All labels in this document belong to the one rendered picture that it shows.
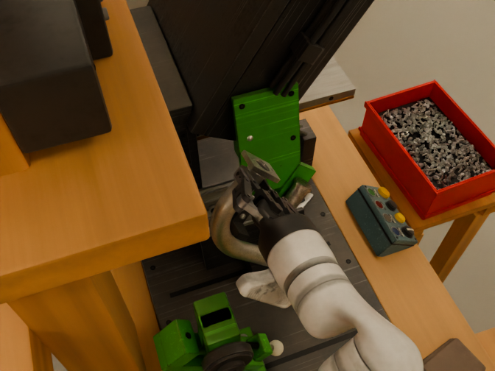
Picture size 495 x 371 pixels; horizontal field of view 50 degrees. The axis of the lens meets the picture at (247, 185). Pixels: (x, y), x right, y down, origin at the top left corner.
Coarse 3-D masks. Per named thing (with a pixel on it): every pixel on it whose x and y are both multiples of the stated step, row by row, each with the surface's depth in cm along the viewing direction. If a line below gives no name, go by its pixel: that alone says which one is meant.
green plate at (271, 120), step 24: (240, 96) 85; (264, 96) 86; (288, 96) 87; (240, 120) 87; (264, 120) 89; (288, 120) 90; (240, 144) 90; (264, 144) 92; (288, 144) 93; (288, 168) 97
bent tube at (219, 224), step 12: (252, 156) 73; (252, 168) 71; (264, 168) 75; (276, 180) 74; (228, 192) 74; (216, 204) 76; (228, 204) 74; (216, 216) 76; (228, 216) 76; (216, 228) 77; (228, 228) 78; (216, 240) 78; (228, 240) 79; (240, 240) 83; (228, 252) 81; (240, 252) 82; (252, 252) 83; (264, 264) 86
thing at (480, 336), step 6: (486, 330) 105; (492, 330) 105; (480, 336) 104; (486, 336) 104; (492, 336) 104; (480, 342) 104; (486, 342) 104; (492, 342) 104; (486, 348) 103; (492, 348) 103; (492, 354) 102; (492, 360) 102
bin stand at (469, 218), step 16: (368, 160) 138; (384, 176) 134; (400, 192) 131; (400, 208) 129; (464, 208) 129; (480, 208) 130; (416, 224) 126; (432, 224) 127; (464, 224) 140; (480, 224) 140; (448, 240) 150; (464, 240) 145; (448, 256) 152; (448, 272) 162
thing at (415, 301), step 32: (320, 128) 131; (320, 160) 125; (352, 160) 125; (320, 192) 119; (352, 192) 119; (352, 224) 114; (384, 256) 109; (416, 256) 109; (384, 288) 105; (416, 288) 105; (416, 320) 101; (448, 320) 101; (480, 352) 98
